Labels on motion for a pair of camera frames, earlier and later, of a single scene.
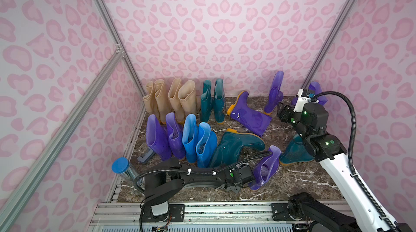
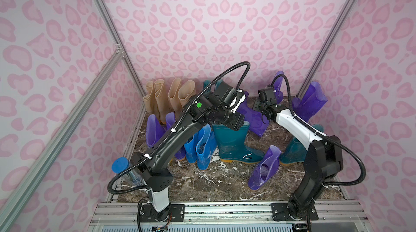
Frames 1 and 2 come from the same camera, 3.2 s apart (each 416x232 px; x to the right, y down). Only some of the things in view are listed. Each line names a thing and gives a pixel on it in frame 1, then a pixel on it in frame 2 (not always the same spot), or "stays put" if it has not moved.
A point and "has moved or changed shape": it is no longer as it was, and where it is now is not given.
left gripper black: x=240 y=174 → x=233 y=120
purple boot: x=175 y=136 stays put
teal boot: x=228 y=148 has moved or changed shape
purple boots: x=266 y=168 stays put
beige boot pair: x=149 y=101 stays put
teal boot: x=296 y=152 stays put
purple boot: x=157 y=138 stays put
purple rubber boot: x=247 y=117 stays put
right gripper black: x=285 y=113 → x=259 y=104
